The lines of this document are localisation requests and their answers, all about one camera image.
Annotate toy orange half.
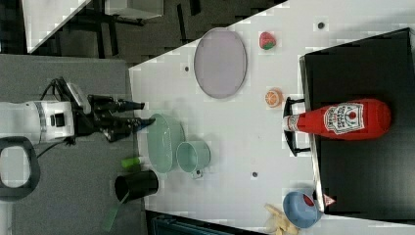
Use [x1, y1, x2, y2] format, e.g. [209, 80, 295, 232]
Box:
[264, 88, 283, 108]

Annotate red ketchup bottle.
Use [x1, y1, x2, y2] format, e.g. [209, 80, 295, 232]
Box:
[282, 99, 392, 141]

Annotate toy peeled banana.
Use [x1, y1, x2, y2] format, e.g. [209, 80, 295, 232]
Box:
[264, 204, 299, 235]

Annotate blue cup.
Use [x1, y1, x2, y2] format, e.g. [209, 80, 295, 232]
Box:
[283, 191, 322, 229]

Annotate green oval colander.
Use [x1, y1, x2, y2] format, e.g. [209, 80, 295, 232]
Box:
[147, 114, 185, 173]

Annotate green mug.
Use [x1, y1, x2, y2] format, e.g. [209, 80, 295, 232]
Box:
[176, 141, 210, 179]

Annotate blue metal frame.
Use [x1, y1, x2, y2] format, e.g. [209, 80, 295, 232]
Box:
[145, 210, 263, 235]

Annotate small red fruit in cup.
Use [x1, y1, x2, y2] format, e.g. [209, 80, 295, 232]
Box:
[303, 195, 314, 207]

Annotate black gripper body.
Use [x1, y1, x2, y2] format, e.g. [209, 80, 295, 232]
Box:
[63, 80, 115, 143]

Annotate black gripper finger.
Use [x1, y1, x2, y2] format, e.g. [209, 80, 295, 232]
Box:
[115, 100, 145, 113]
[111, 117, 156, 141]

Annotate green marker pen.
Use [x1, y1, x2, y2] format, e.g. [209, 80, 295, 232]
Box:
[121, 157, 144, 168]

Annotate purple round plate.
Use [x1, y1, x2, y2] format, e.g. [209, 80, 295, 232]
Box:
[194, 27, 248, 99]

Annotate white side table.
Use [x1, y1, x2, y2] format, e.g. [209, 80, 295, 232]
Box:
[22, 0, 92, 54]

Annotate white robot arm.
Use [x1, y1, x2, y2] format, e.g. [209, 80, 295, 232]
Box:
[1, 77, 155, 202]

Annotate toy strawberry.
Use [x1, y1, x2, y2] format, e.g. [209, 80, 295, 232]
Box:
[259, 31, 276, 50]

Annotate black toaster oven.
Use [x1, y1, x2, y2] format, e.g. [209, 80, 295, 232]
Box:
[282, 28, 414, 224]

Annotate black cylindrical container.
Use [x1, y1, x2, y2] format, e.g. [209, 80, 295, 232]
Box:
[115, 170, 159, 204]

